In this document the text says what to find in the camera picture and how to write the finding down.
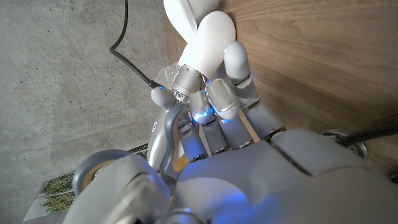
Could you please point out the printed window forest backdrop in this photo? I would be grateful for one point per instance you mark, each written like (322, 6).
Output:
(59, 186)

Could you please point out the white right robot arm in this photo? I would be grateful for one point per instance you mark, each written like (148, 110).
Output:
(205, 40)

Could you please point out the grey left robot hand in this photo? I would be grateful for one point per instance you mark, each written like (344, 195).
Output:
(264, 186)

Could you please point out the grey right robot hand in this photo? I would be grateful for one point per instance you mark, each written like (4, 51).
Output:
(155, 137)

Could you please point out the black half-moon tambourine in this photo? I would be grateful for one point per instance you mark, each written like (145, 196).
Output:
(373, 133)

